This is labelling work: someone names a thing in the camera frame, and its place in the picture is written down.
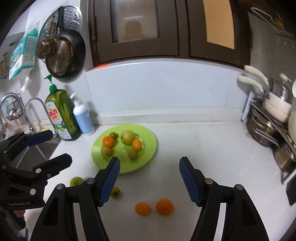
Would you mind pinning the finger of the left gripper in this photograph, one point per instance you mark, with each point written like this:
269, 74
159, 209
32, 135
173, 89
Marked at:
38, 138
54, 166

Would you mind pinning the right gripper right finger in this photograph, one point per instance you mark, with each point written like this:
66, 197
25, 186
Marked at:
242, 220

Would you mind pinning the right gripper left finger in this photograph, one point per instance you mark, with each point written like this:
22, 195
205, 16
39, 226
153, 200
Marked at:
57, 221

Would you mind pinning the green apple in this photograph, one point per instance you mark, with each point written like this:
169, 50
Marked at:
76, 181

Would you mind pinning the brown longan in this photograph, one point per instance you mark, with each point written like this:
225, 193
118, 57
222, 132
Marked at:
108, 151
132, 154

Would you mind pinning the large orange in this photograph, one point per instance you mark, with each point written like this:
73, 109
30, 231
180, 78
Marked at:
108, 142

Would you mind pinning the green tomato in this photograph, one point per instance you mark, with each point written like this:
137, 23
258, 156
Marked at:
114, 135
115, 193

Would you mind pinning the yellow-green pear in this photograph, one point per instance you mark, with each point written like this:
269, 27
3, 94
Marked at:
127, 137

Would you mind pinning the small orange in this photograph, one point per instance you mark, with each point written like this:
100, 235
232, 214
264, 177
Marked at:
143, 209
137, 144

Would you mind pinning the thin chrome faucet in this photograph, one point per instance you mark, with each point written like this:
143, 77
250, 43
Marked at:
36, 111

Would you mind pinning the steel sink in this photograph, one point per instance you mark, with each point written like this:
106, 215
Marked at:
33, 156

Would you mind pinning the large chrome faucet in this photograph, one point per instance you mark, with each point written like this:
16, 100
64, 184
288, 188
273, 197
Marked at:
10, 95

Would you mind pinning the green dish soap bottle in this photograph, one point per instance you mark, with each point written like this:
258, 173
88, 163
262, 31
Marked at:
60, 109

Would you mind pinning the white blue pump bottle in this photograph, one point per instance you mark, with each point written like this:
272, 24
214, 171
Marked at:
82, 116

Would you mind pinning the black knife block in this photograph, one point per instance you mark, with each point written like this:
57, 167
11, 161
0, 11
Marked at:
291, 191

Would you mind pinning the green plate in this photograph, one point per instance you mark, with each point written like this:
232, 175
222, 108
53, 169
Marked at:
120, 150

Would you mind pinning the brass colander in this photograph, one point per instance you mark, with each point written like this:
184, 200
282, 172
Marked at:
59, 62

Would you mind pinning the paper towel pack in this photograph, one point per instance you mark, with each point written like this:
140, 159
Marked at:
22, 59

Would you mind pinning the small brass pot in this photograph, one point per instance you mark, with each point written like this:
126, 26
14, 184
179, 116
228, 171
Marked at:
46, 47

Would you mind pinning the steel pot lower shelf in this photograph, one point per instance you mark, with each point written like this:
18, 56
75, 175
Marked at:
262, 130

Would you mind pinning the black frying pan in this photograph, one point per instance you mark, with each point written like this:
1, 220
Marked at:
77, 44

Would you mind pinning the white pot rack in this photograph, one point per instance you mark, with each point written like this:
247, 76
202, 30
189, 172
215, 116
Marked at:
284, 155

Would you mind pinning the white ceramic jug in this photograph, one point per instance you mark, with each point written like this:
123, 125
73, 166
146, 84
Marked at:
292, 126

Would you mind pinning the round steel steamer plate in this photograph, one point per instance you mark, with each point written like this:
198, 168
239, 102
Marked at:
64, 18

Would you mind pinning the wire sink caddy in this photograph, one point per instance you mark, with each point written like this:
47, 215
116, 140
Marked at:
13, 110

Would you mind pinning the white handled saucepan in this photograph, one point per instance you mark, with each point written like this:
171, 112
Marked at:
277, 94

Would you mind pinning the dark wooden window frame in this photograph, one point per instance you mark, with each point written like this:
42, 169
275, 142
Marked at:
216, 31

